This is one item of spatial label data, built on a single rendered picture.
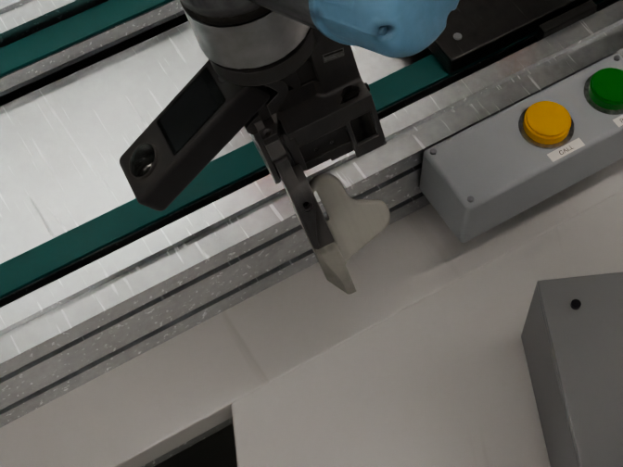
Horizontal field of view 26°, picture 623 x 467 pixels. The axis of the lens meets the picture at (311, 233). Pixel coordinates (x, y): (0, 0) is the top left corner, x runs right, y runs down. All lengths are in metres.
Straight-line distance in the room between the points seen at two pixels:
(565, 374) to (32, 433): 0.44
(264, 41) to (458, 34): 0.42
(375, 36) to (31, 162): 0.58
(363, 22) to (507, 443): 0.54
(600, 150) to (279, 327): 0.32
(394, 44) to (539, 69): 0.53
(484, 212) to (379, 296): 0.12
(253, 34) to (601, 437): 0.43
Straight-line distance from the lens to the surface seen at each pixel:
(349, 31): 0.71
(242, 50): 0.82
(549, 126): 1.17
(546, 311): 1.09
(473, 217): 1.14
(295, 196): 0.90
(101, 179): 1.20
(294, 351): 1.17
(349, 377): 1.16
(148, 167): 0.90
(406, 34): 0.70
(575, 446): 1.05
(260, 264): 1.15
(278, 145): 0.89
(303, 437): 1.13
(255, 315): 1.18
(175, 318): 1.15
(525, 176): 1.15
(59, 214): 1.19
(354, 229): 0.93
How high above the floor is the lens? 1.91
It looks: 59 degrees down
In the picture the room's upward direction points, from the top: straight up
